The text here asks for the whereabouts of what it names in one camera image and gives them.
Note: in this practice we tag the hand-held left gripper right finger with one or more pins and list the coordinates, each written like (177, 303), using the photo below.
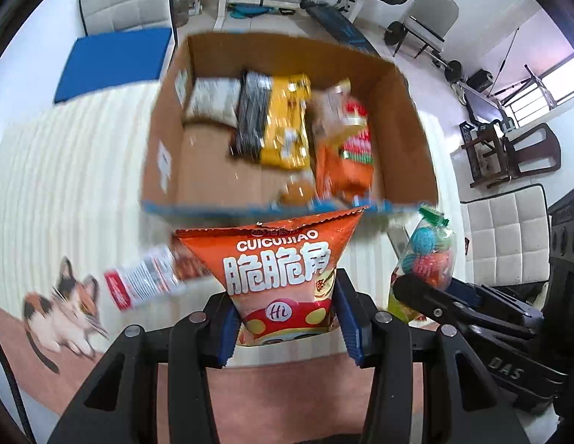
(352, 328)

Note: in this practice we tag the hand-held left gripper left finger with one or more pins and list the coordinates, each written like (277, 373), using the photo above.
(227, 337)

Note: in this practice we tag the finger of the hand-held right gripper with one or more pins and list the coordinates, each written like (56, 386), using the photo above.
(426, 298)
(500, 305)

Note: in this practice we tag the bag of colourful balls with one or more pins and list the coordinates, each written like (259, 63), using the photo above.
(428, 249)

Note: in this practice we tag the orange panda snack bag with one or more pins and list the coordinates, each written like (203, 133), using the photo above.
(277, 263)

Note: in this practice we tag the round brown bun packet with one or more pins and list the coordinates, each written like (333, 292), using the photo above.
(296, 193)

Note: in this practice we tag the cardboard box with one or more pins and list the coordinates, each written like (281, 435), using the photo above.
(208, 185)

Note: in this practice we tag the orange snack packet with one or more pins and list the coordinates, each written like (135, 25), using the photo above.
(338, 171)

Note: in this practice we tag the long red snack packet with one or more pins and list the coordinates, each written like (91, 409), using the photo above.
(358, 134)

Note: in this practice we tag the beige snack packet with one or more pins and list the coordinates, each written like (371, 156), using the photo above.
(326, 111)

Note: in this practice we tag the yellow black snack packet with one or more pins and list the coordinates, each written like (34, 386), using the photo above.
(280, 120)

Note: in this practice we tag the white grey snack packet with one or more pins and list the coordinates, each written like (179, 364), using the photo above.
(213, 99)

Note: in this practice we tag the black machine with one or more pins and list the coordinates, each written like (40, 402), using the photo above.
(567, 240)

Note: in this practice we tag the small red snack packet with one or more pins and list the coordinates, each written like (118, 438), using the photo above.
(141, 277)

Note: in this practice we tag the dark wooden chair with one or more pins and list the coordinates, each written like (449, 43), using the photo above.
(532, 152)

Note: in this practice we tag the window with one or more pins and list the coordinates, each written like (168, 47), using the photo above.
(551, 92)

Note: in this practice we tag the black folding stand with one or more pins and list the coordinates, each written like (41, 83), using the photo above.
(527, 85)

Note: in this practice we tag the black speaker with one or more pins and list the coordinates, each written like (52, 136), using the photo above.
(481, 81)

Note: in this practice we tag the short barbell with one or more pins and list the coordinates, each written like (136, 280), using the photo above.
(451, 70)

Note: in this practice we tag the black weight plate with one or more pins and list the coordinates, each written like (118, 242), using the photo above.
(395, 33)

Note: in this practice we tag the black sit-up bench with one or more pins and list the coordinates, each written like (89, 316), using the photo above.
(342, 27)

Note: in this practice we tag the grey chair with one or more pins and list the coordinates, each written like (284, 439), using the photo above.
(430, 14)

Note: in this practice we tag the blue mat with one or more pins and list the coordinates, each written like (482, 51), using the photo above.
(113, 62)

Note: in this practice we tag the blue floor exerciser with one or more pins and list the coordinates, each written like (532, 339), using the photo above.
(259, 8)

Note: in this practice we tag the clear water jug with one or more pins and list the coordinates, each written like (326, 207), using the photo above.
(185, 4)

